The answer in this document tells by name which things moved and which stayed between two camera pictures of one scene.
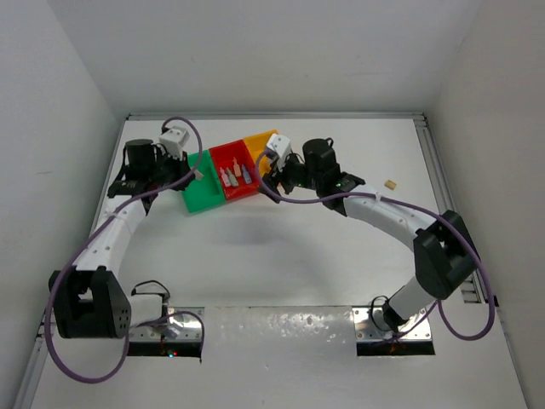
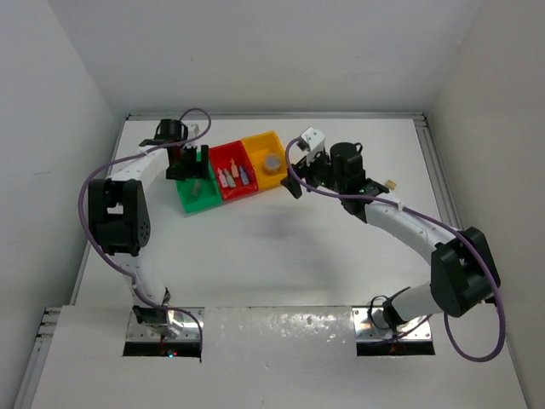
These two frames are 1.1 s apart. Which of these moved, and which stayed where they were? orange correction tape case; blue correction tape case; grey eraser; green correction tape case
Moved: grey eraser
Stayed: green correction tape case; blue correction tape case; orange correction tape case
